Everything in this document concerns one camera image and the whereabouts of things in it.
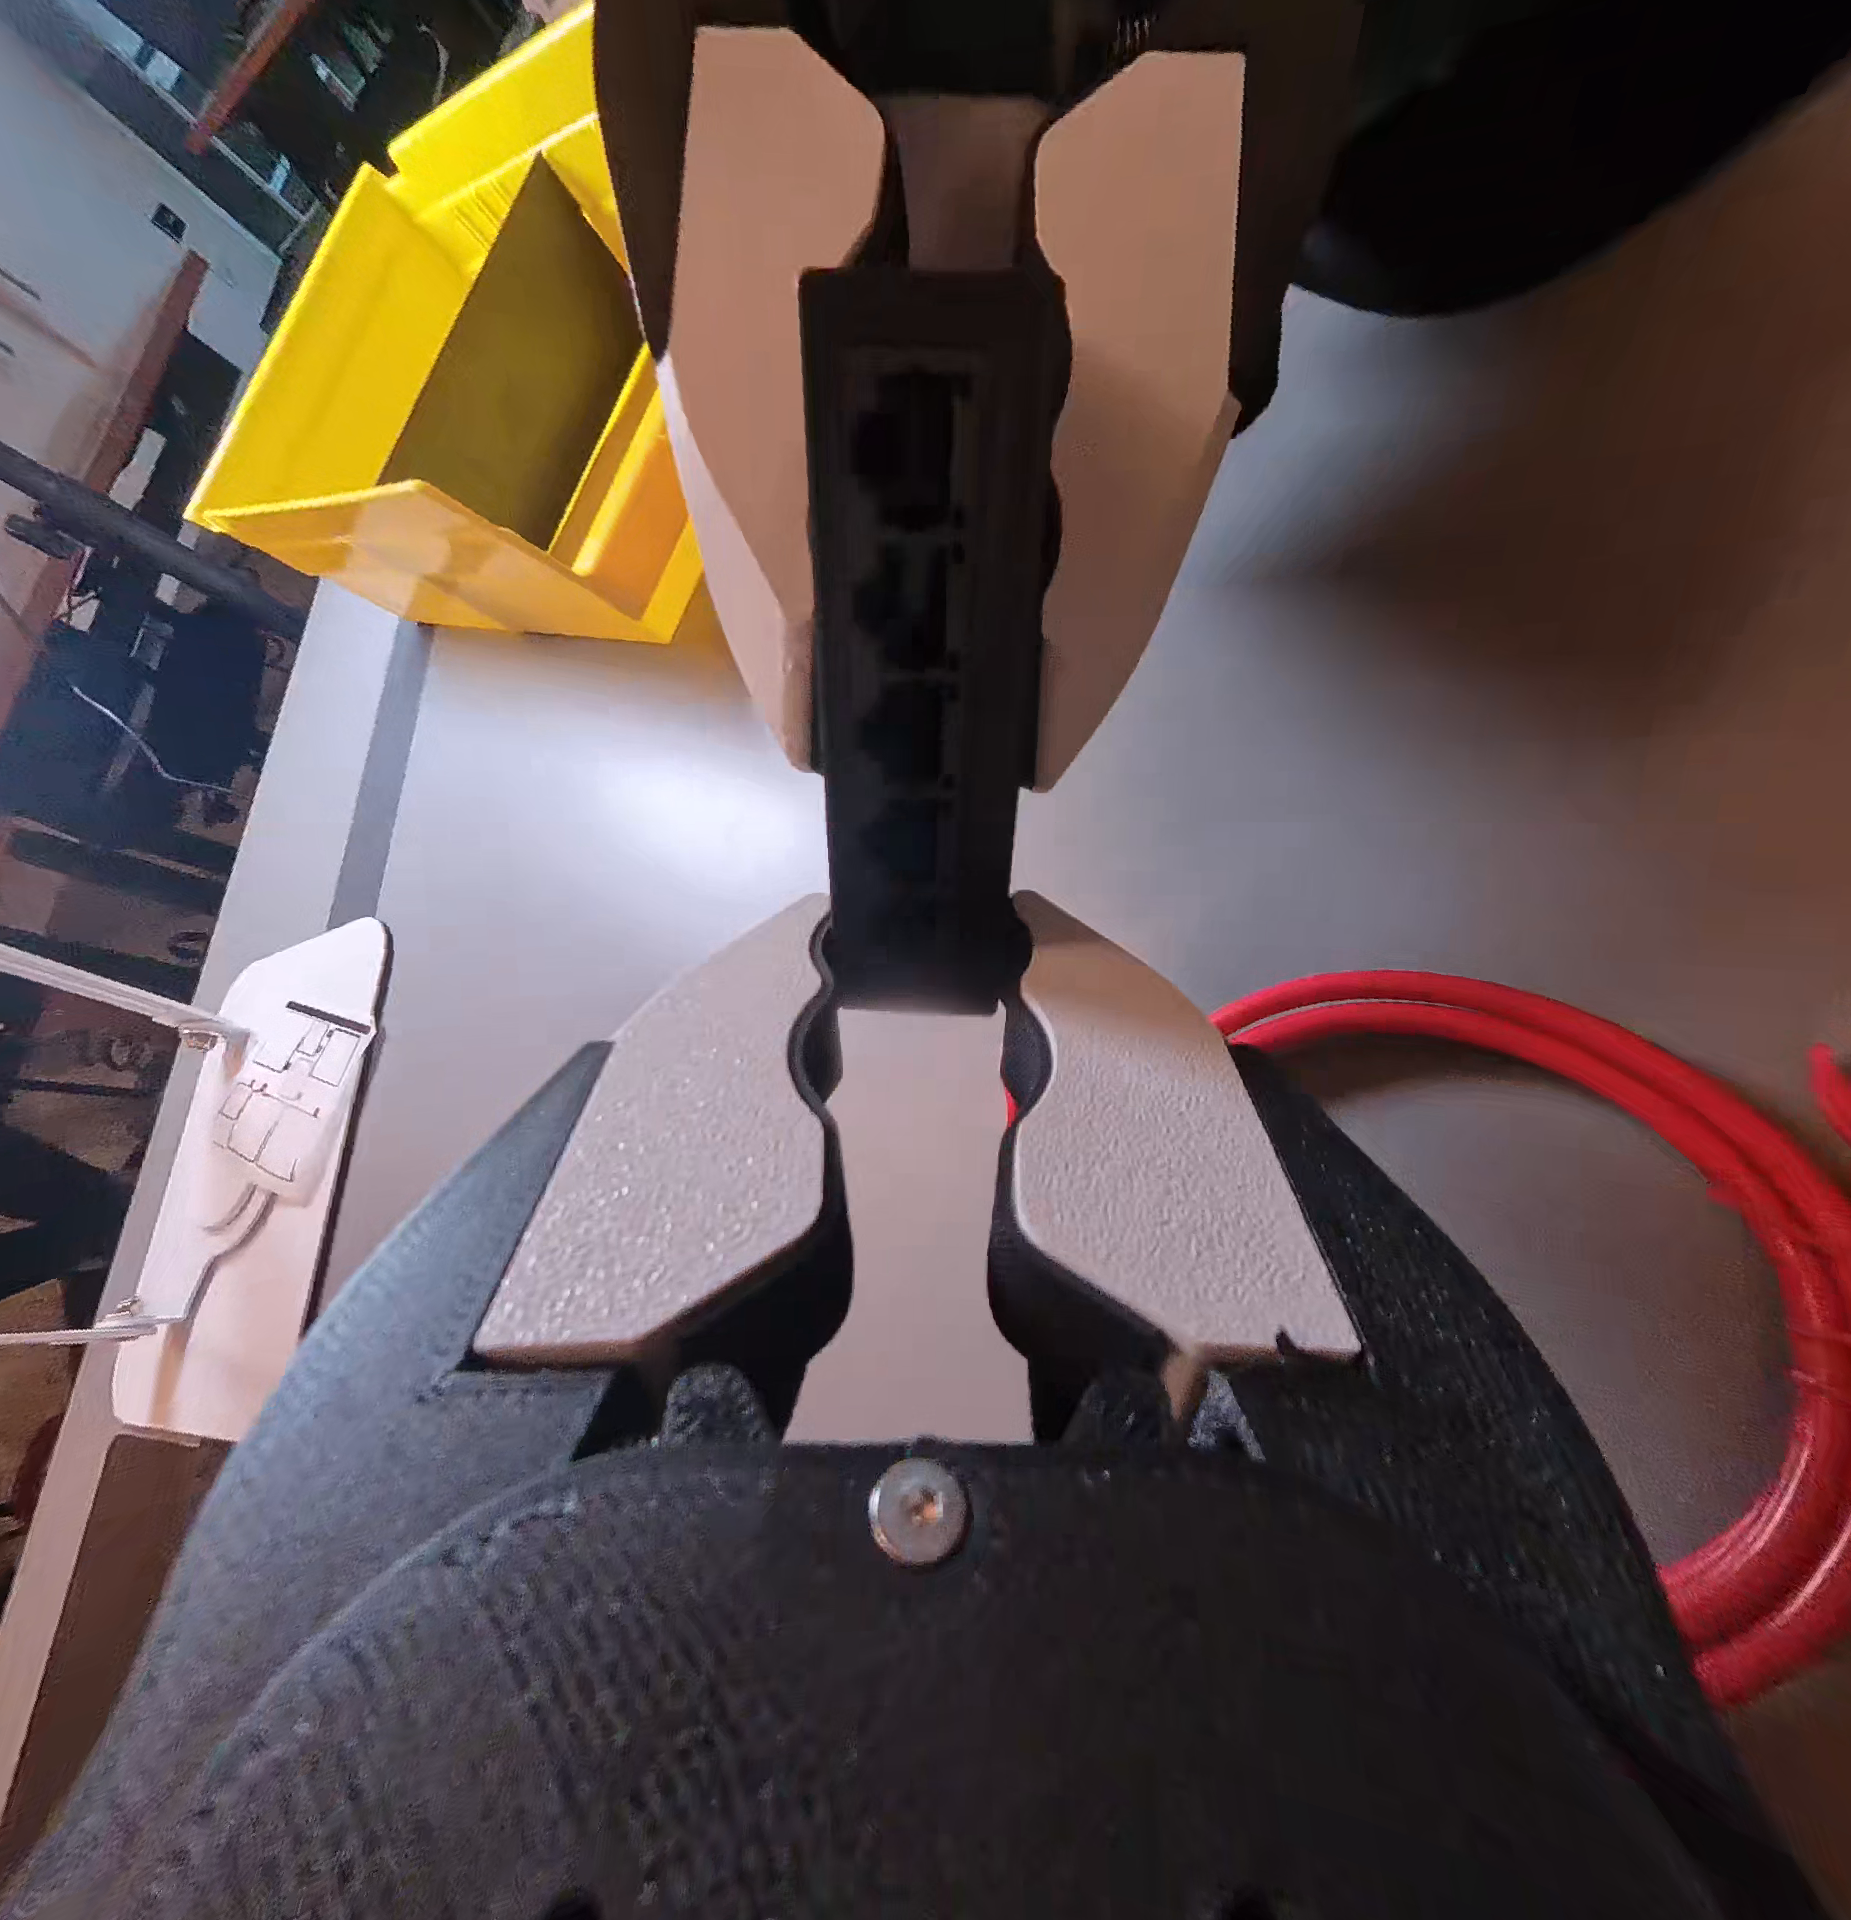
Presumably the white cabinet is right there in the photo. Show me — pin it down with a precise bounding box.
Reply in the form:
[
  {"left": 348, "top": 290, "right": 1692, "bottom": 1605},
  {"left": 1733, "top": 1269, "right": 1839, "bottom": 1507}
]
[{"left": 0, "top": 0, "right": 213, "bottom": 736}]

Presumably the black metal bar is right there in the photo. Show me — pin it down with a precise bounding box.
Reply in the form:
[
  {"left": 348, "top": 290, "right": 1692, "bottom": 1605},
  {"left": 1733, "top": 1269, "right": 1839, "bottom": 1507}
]
[{"left": 0, "top": 421, "right": 315, "bottom": 638}]

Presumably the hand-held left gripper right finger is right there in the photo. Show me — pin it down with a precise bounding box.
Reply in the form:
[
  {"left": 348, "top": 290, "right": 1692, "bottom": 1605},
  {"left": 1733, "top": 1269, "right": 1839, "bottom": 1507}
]
[{"left": 990, "top": 888, "right": 1369, "bottom": 1431}]

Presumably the black ethernet port block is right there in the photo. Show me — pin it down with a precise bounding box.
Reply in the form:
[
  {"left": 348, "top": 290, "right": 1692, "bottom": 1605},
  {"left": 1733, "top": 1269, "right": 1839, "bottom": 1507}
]
[{"left": 797, "top": 266, "right": 1073, "bottom": 1012}]

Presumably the large yellow plastic bin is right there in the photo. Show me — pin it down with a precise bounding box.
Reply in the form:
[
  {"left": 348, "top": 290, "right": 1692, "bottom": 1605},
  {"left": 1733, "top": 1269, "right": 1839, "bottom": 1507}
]
[{"left": 186, "top": 149, "right": 705, "bottom": 648}]

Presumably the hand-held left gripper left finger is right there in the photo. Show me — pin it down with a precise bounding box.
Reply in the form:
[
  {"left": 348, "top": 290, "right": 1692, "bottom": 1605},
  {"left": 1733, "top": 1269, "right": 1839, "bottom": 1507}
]
[{"left": 472, "top": 893, "right": 854, "bottom": 1434}]

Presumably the red coiled cable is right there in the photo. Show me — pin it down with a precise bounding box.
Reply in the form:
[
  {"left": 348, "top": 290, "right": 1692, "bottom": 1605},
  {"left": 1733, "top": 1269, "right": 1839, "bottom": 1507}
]
[{"left": 1208, "top": 970, "right": 1851, "bottom": 1715}]

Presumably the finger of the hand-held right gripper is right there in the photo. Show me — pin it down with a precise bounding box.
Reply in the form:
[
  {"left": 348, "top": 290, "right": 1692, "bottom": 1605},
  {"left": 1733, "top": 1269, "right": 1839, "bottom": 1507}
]
[
  {"left": 1033, "top": 52, "right": 1252, "bottom": 793},
  {"left": 655, "top": 23, "right": 888, "bottom": 776}
]

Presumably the white flat bracket plate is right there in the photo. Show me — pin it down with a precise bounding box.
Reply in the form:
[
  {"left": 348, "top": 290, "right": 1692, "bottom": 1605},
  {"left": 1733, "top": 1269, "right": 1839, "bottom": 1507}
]
[{"left": 112, "top": 917, "right": 396, "bottom": 1446}]

